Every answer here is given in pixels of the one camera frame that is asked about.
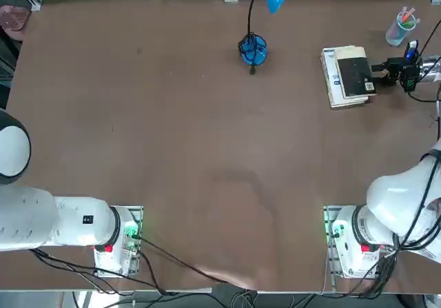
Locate clear blue plastic pen cup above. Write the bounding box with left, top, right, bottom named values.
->
left=385, top=11, right=421, bottom=46

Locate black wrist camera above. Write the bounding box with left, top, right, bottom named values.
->
left=404, top=40, right=420, bottom=61

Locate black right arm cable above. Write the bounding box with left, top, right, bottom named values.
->
left=408, top=18, right=441, bottom=103

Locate black cover book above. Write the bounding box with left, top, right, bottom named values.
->
left=334, top=45, right=378, bottom=99

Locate black left arm base cable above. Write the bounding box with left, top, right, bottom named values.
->
left=136, top=234, right=258, bottom=291

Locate white and blue book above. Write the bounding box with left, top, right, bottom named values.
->
left=320, top=48, right=375, bottom=109

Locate pink perforated plastic stool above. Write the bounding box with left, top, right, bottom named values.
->
left=0, top=6, right=32, bottom=32

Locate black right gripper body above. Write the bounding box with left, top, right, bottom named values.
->
left=386, top=57, right=420, bottom=94

